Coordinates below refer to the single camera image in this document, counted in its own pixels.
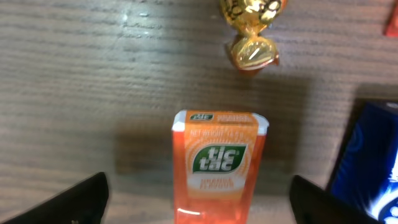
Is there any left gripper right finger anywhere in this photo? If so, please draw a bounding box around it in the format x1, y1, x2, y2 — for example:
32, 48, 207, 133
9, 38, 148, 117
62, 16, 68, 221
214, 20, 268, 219
289, 174, 384, 224

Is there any gold wrapped candy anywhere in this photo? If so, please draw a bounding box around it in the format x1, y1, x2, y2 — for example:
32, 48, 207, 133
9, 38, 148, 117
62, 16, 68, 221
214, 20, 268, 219
219, 0, 289, 75

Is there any orange candy box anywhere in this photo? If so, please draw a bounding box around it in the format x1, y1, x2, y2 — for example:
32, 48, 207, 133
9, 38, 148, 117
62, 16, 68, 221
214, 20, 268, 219
382, 6, 398, 38
171, 109, 270, 224

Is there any blue candy pack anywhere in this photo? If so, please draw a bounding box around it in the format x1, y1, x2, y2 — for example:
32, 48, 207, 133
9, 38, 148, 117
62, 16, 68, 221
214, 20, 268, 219
326, 101, 398, 224

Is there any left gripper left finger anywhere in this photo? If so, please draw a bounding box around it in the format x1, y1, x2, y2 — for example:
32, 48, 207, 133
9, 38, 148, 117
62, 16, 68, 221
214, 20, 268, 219
1, 171, 110, 224

